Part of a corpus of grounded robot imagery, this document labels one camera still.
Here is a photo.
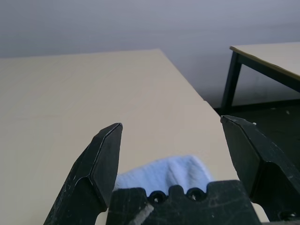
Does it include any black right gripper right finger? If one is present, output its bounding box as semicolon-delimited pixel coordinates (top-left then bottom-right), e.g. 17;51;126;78
220;114;300;223

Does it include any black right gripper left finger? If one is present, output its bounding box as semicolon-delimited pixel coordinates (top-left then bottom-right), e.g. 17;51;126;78
43;123;123;225

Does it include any light blue folded towel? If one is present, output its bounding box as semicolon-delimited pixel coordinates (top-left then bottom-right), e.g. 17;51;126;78
114;154;215;196

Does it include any wooden table with black frame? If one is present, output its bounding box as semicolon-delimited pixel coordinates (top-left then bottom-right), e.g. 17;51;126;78
221;41;300;115

